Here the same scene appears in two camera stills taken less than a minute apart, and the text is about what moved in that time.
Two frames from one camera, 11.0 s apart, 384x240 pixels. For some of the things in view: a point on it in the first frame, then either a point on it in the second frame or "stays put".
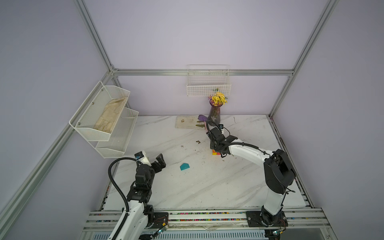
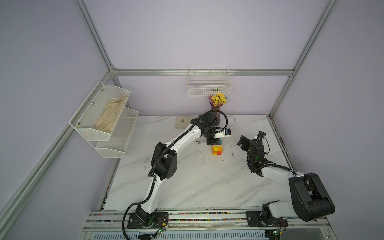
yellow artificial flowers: x=218 y=100 stays put
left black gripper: x=160 y=162 -> x=214 y=141
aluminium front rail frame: x=303 y=224 stays put
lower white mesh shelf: x=116 y=146 stays put
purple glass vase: x=214 y=112 stays put
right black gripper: x=211 y=145 -> x=247 y=142
